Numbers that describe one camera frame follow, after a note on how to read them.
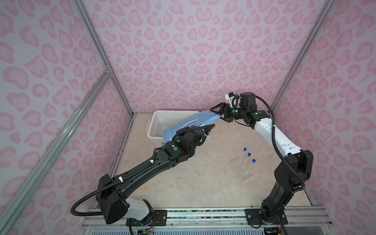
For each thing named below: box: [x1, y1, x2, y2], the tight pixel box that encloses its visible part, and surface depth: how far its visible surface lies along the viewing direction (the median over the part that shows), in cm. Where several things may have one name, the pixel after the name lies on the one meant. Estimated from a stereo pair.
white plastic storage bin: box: [145, 110, 201, 148], surface depth 101 cm
